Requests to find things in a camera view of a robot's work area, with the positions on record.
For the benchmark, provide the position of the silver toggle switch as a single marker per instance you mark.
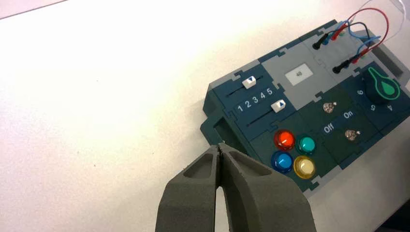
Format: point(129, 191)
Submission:
point(351, 134)
point(328, 107)

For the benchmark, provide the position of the red push button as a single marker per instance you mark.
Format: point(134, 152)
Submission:
point(284, 140)

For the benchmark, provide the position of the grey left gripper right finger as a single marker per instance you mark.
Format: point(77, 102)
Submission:
point(262, 198)

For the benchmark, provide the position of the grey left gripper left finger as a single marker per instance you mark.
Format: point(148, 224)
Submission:
point(189, 200)

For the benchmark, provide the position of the blue and grey control board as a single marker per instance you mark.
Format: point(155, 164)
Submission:
point(307, 105)

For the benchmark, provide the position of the white number label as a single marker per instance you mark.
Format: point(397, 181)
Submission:
point(299, 74)

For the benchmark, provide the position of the white slider knob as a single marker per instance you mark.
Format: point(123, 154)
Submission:
point(249, 82)
point(278, 106)

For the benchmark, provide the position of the green push button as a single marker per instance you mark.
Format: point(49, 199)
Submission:
point(306, 145)

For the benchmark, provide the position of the black and green rotary knob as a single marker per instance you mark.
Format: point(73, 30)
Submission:
point(382, 88)

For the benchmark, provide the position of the blue push button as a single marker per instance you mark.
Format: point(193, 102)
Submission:
point(282, 162)

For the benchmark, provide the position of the yellow push button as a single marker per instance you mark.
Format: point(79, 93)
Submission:
point(304, 167)

